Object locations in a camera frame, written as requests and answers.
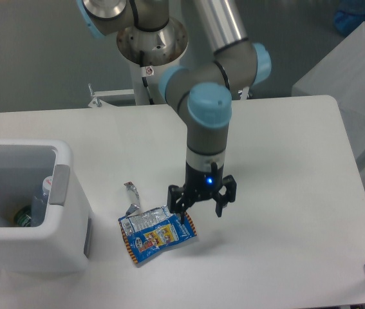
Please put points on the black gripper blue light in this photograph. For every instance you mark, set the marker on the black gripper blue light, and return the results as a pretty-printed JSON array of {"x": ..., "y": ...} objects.
[{"x": 199, "y": 186}]

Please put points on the crushed clear plastic bottle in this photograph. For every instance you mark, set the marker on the crushed clear plastic bottle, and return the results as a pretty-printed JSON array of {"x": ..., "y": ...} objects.
[{"x": 40, "y": 201}]

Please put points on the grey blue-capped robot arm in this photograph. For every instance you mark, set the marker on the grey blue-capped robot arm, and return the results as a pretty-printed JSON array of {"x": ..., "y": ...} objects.
[{"x": 206, "y": 108}]

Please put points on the white trash can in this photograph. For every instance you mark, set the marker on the white trash can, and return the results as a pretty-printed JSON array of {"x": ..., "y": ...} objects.
[{"x": 45, "y": 216}]

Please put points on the blue snack wrapper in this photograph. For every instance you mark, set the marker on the blue snack wrapper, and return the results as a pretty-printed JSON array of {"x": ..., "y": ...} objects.
[{"x": 145, "y": 234}]

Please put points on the blue object top right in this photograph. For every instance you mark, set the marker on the blue object top right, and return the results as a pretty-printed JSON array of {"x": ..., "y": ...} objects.
[{"x": 349, "y": 15}]

